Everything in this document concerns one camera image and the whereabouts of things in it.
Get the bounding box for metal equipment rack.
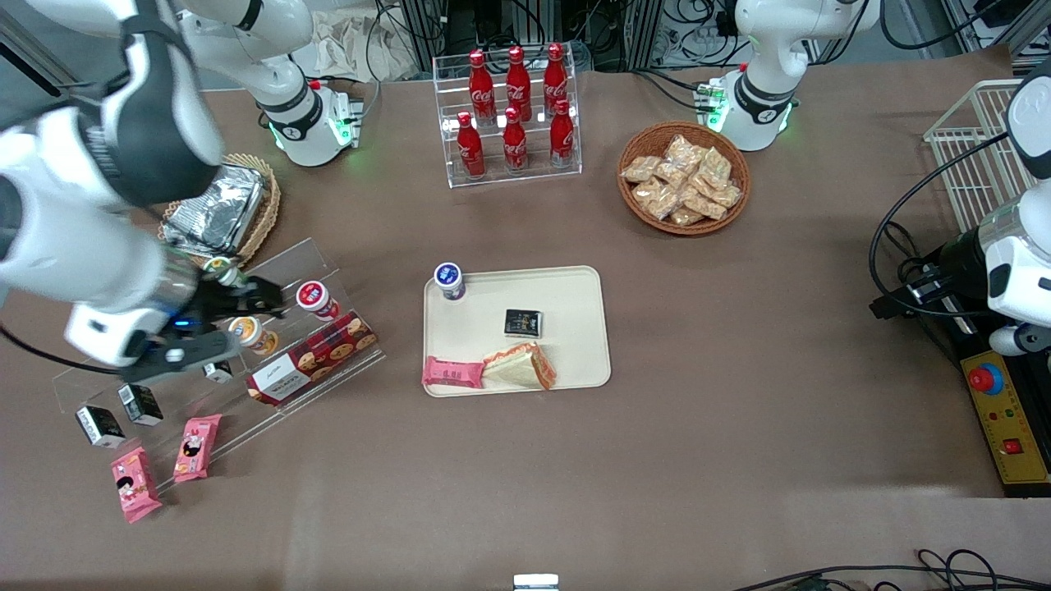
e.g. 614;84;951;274
398;0;662;73

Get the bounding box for black cable bundle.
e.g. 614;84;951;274
731;548;1051;591

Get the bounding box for red-lid yogurt cup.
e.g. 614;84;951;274
296;281;340;321

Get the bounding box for clear acrylic bottle rack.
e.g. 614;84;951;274
433;49;582;190

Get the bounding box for yellow black control box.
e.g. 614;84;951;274
944;328;1051;499

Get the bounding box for pink cartoon snack packet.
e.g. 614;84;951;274
111;447;163;525
173;415;223;483

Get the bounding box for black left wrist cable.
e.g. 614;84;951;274
869;131;1011;321

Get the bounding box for white wire basket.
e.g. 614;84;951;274
924;80;1029;235

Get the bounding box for aluminium foil container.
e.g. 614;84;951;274
164;164;265;257

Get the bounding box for blue-lid yogurt cup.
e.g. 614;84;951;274
434;263;466;302

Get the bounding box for orange yogurt cup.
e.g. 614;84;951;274
228;316;278;355

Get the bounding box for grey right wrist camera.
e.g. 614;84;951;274
123;328;243;384

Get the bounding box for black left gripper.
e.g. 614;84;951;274
869;230;990;321

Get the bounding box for pink wrapped snack bar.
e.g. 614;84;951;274
422;356;485;391

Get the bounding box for triangle sandwich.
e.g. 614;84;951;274
480;342;558;392

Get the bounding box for red emergency stop button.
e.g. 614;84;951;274
967;361;1004;396

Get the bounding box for foil packs in wicker basket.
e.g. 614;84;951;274
160;153;282;273

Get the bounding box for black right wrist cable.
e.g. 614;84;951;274
0;324;124;375

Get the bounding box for red cola bottle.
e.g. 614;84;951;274
506;46;532;117
503;107;529;173
457;112;485;179
544;43;569;112
549;100;576;169
469;51;496;126

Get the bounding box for green-lid yogurt cup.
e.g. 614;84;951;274
204;257;249;288

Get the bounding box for round wicker basket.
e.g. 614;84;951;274
617;121;751;237

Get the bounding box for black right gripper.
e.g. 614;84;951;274
195;277;288;333

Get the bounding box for cream plastic tray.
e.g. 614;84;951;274
423;265;613;399

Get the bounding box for red cookie box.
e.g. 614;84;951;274
246;310;379;407

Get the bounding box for clear acrylic stepped shelf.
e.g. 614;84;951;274
53;238;387;493

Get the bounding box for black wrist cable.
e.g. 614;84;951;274
0;324;124;375
869;131;1011;321

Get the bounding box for crumpled white cloth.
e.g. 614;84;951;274
312;12;432;83

